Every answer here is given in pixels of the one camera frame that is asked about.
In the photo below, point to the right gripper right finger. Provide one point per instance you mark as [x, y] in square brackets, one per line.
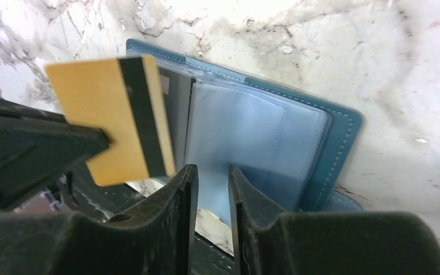
[268, 239]

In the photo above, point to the gold credit card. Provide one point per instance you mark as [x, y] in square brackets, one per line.
[122, 97]

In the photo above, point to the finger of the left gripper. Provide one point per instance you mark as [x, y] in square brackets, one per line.
[38, 147]

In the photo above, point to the blue card holder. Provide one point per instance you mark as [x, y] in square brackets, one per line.
[290, 145]

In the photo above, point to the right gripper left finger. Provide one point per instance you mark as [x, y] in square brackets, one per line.
[155, 236]

